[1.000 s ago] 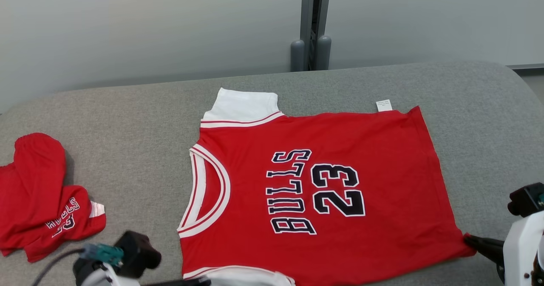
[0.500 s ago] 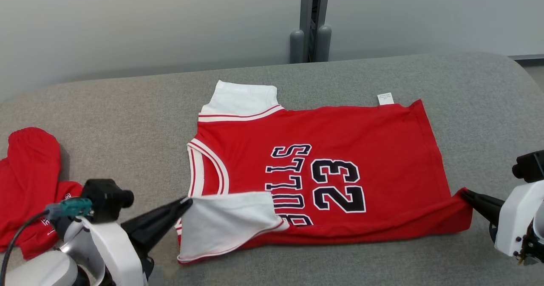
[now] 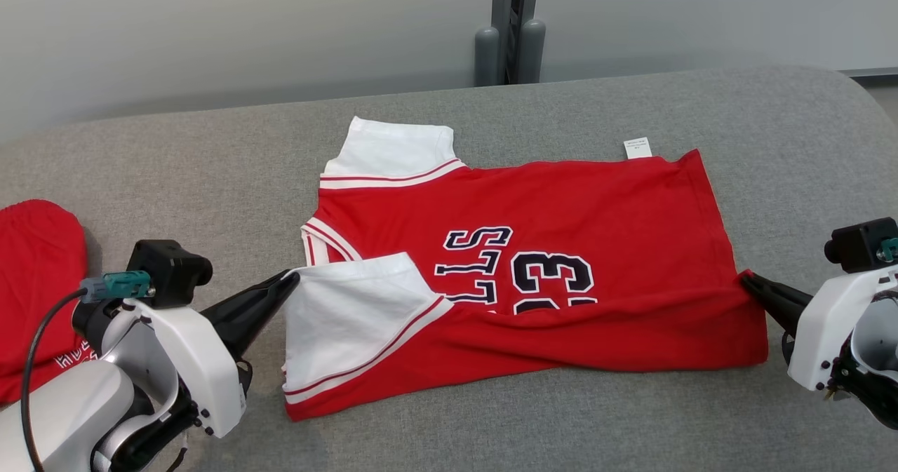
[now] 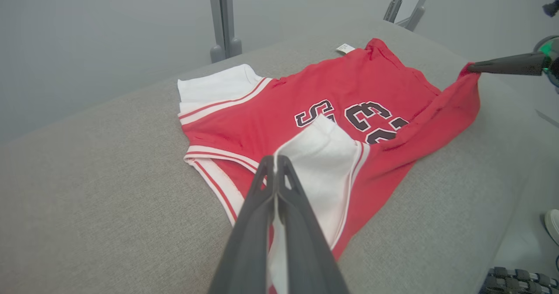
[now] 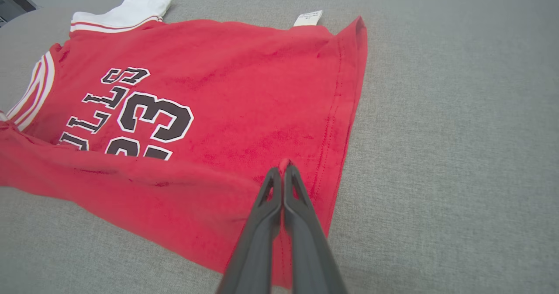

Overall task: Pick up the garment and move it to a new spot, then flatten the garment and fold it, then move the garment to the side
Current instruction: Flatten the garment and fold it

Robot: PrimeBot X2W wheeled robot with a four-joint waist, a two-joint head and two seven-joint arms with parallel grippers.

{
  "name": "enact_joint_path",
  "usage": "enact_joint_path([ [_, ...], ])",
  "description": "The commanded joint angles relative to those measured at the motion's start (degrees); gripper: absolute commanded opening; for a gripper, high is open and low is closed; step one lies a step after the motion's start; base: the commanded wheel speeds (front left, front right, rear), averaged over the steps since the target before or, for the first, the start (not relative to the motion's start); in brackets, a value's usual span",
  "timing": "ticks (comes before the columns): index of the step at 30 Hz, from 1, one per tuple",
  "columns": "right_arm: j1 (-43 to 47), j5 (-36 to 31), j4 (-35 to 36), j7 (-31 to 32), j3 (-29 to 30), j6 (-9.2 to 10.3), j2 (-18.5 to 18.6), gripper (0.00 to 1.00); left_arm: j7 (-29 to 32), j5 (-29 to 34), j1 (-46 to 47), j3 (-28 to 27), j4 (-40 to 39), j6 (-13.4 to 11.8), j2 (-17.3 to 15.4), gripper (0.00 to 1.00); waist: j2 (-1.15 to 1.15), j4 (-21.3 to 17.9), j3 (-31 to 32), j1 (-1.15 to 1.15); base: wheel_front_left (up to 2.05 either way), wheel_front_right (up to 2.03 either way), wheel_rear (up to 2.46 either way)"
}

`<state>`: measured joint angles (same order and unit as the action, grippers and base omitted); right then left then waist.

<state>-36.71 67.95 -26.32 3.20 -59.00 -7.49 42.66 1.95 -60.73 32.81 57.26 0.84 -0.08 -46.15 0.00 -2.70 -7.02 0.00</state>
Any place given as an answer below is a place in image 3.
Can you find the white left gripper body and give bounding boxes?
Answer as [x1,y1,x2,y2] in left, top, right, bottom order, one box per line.
[74,301,248,472]

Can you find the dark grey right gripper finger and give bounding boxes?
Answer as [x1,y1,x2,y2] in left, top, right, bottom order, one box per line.
[743,282,808,338]
[741,271,814,313]

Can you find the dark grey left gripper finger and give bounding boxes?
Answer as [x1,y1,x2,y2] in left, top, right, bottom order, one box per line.
[223,282,300,360]
[200,271,301,337]

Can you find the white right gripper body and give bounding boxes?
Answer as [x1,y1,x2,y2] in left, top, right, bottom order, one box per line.
[787,265,898,393]

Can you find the red printed basketball shorts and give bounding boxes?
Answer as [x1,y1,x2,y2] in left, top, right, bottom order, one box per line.
[0,200,99,406]

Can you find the red white basketball jersey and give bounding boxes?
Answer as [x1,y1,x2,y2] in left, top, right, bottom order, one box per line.
[282,116,770,422]

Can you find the left cable with teal connector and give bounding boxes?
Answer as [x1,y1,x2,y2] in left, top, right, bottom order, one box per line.
[21,271,155,472]

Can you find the grey partition post with feet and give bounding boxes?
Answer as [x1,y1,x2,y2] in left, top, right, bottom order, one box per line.
[474,0,547,87]

